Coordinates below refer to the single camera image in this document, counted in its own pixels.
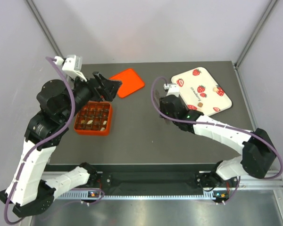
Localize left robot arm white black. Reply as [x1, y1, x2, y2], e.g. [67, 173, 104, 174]
[0, 72, 122, 218]

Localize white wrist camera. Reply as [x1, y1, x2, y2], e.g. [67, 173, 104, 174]
[163, 83, 180, 97]
[62, 55, 83, 77]

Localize white strawberry tray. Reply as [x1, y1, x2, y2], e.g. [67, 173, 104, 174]
[171, 67, 233, 116]

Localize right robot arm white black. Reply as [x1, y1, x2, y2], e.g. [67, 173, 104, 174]
[159, 95, 276, 187]

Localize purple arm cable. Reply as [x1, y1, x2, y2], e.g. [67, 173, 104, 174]
[150, 76, 283, 204]
[3, 56, 106, 224]

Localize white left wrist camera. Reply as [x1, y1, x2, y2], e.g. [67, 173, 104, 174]
[62, 55, 83, 77]

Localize orange box lid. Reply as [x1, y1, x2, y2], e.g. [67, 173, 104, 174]
[110, 68, 145, 98]

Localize metal tweezers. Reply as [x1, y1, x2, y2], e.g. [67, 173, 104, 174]
[154, 89, 170, 125]

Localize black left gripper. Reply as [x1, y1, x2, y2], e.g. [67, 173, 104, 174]
[61, 70, 122, 122]

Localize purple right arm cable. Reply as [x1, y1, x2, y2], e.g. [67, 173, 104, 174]
[150, 76, 283, 204]

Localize orange chocolate box with grid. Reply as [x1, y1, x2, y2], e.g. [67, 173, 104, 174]
[74, 101, 113, 136]

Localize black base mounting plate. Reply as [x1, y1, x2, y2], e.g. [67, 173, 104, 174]
[84, 170, 239, 196]

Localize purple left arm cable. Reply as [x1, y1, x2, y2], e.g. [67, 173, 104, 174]
[3, 56, 106, 224]

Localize aluminium rail frame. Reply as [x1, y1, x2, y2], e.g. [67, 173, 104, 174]
[21, 170, 283, 226]

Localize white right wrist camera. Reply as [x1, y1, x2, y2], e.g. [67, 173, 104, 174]
[163, 83, 180, 97]

